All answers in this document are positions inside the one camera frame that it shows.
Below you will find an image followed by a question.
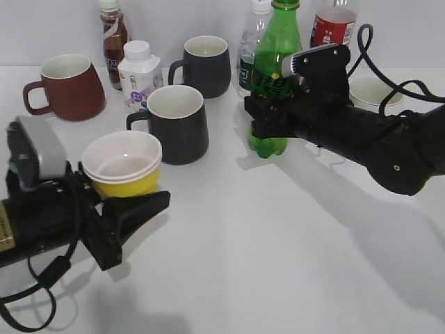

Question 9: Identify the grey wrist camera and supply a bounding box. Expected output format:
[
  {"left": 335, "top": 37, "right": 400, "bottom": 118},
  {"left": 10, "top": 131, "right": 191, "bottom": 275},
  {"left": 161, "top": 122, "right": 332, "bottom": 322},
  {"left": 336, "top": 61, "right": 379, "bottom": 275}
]
[
  {"left": 6, "top": 116, "right": 67, "bottom": 189},
  {"left": 281, "top": 43, "right": 350, "bottom": 91}
]

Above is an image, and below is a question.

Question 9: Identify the white milk carton bottle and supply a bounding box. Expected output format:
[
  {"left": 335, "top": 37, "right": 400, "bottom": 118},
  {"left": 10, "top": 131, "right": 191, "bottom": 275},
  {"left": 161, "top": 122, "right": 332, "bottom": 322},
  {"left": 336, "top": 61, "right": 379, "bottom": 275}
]
[{"left": 118, "top": 40, "right": 163, "bottom": 113}]

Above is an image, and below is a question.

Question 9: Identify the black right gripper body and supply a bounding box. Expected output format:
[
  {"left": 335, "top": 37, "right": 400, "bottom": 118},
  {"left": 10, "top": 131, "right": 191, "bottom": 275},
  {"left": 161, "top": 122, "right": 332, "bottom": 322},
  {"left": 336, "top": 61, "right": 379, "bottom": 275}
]
[{"left": 244, "top": 78, "right": 348, "bottom": 139}]

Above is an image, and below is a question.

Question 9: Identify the yellow paper cup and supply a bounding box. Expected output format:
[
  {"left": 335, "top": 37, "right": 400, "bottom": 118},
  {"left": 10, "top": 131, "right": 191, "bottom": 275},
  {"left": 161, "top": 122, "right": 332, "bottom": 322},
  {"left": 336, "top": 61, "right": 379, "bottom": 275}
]
[{"left": 81, "top": 130, "right": 162, "bottom": 198}]

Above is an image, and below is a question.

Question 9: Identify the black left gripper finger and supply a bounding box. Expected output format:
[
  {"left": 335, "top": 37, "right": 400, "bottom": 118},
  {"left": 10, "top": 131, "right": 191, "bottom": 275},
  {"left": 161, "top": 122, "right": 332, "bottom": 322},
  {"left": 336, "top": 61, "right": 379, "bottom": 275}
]
[{"left": 102, "top": 191, "right": 170, "bottom": 246}]

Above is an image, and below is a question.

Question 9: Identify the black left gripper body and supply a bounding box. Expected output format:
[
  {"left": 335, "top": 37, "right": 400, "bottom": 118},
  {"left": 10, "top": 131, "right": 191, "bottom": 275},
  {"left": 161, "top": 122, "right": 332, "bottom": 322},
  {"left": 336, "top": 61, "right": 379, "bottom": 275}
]
[{"left": 51, "top": 162, "right": 123, "bottom": 271}]

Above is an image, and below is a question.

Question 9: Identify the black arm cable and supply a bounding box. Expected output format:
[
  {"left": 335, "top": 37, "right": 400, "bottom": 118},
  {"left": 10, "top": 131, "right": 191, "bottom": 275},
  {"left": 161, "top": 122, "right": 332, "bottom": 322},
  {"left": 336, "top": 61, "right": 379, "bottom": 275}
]
[
  {"left": 0, "top": 180, "right": 91, "bottom": 331},
  {"left": 312, "top": 23, "right": 445, "bottom": 168}
]

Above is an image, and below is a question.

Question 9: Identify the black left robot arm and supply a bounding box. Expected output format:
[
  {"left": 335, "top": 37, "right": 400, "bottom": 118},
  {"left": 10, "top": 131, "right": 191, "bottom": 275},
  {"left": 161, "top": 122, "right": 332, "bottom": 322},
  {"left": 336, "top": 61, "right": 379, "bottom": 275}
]
[{"left": 1, "top": 168, "right": 170, "bottom": 271}]

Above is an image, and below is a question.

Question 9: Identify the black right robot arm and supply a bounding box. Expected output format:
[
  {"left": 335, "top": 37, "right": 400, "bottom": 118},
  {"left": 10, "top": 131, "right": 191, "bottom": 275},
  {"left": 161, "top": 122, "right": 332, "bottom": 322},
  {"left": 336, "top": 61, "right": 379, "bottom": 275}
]
[{"left": 244, "top": 79, "right": 444, "bottom": 196}]

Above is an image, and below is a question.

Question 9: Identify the black mug rear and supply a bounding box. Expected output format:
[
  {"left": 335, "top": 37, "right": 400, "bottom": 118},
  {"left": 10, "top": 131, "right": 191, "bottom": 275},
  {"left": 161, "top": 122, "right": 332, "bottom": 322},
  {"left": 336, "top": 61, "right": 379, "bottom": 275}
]
[{"left": 168, "top": 35, "right": 232, "bottom": 99}]

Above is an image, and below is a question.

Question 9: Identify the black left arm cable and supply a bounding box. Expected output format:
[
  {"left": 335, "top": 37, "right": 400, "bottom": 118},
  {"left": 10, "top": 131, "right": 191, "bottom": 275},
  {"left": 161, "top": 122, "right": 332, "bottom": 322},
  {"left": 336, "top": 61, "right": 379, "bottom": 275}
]
[{"left": 0, "top": 180, "right": 91, "bottom": 331}]

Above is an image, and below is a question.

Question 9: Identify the clear water bottle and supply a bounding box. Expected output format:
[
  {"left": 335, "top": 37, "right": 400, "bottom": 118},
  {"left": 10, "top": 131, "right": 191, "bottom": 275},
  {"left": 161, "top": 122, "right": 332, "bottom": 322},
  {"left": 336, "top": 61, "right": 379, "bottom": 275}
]
[{"left": 236, "top": 1, "right": 273, "bottom": 100}]

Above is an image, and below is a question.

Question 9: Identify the maroon ceramic mug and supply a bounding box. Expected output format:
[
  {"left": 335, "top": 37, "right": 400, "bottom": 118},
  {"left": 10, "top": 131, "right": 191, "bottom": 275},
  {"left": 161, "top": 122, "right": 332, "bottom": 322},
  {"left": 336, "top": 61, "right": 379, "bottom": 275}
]
[{"left": 22, "top": 54, "right": 106, "bottom": 122}]

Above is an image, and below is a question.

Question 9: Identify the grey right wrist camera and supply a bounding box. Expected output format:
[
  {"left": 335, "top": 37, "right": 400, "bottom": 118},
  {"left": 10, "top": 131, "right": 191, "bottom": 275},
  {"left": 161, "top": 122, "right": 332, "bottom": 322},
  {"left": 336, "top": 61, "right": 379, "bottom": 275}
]
[{"left": 281, "top": 43, "right": 350, "bottom": 91}]

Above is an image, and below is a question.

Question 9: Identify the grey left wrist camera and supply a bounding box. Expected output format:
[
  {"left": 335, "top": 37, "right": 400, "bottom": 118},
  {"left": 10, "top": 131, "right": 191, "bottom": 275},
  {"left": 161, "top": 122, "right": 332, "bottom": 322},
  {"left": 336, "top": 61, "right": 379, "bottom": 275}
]
[{"left": 6, "top": 116, "right": 67, "bottom": 189}]

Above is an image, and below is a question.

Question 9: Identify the green soda bottle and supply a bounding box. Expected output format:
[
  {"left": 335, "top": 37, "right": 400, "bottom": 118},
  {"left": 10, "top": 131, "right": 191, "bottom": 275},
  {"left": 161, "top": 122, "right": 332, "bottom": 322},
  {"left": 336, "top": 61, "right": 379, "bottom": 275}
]
[{"left": 247, "top": 0, "right": 303, "bottom": 159}]

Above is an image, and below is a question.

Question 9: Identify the cola bottle red label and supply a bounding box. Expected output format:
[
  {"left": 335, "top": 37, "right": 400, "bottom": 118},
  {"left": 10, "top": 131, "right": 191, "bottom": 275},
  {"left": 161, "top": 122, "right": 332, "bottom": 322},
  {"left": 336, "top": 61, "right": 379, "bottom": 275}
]
[{"left": 309, "top": 1, "right": 359, "bottom": 48}]

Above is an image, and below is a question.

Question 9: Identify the black mug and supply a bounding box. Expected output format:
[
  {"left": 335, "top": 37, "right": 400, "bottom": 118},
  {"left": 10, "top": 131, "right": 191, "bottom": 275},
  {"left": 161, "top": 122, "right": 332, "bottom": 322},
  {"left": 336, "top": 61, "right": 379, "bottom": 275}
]
[
  {"left": 168, "top": 35, "right": 232, "bottom": 99},
  {"left": 126, "top": 85, "right": 209, "bottom": 166}
]

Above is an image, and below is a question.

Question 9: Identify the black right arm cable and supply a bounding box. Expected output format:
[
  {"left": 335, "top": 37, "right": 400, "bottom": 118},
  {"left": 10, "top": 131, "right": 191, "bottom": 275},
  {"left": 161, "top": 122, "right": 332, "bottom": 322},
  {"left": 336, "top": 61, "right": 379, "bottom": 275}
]
[{"left": 312, "top": 23, "right": 445, "bottom": 168}]

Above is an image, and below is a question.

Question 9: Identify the brown tea bottle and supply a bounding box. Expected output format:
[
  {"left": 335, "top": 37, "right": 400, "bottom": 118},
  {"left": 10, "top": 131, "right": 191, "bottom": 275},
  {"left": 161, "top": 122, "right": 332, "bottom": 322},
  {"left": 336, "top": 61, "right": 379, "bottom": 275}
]
[{"left": 99, "top": 1, "right": 129, "bottom": 90}]

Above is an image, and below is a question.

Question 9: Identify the black mug front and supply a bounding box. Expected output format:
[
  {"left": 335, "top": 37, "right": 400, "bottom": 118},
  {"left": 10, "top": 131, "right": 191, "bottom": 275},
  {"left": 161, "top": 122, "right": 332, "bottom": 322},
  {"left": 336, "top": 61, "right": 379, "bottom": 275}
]
[{"left": 126, "top": 85, "right": 209, "bottom": 166}]

